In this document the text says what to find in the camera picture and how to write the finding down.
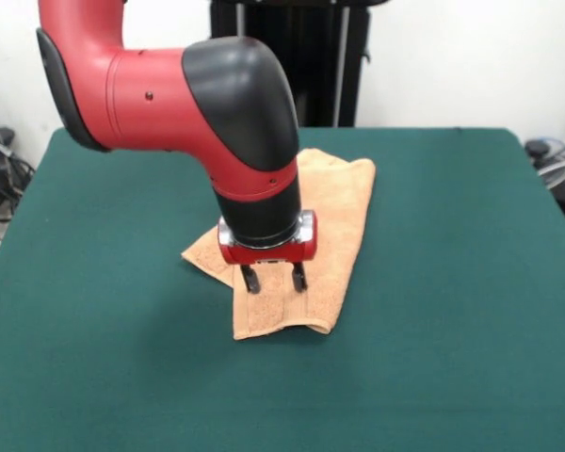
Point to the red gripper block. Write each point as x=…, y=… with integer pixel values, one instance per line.
x=273, y=254

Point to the tan terry towel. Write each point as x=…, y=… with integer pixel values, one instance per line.
x=339, y=226

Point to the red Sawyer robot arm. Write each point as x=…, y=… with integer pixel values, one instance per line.
x=169, y=103

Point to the dark green table cloth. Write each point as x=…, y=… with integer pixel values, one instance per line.
x=99, y=329

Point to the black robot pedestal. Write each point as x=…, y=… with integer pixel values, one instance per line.
x=334, y=61

